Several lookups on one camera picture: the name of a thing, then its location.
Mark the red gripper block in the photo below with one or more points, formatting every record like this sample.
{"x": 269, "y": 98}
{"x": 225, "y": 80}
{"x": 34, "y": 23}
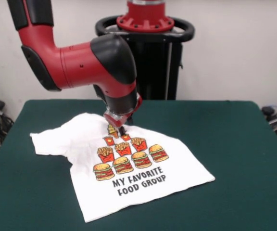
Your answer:
{"x": 115, "y": 122}

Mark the white printed t-shirt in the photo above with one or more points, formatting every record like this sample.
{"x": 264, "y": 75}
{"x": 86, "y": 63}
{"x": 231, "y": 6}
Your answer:
{"x": 153, "y": 192}

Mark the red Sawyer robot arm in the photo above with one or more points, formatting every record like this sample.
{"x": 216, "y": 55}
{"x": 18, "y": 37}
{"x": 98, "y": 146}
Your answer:
{"x": 80, "y": 65}

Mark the dark green table cloth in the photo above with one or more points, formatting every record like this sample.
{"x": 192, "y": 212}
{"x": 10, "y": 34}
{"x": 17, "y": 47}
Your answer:
{"x": 225, "y": 156}

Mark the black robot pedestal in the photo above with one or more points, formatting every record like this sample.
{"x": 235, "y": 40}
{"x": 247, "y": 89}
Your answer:
{"x": 153, "y": 72}

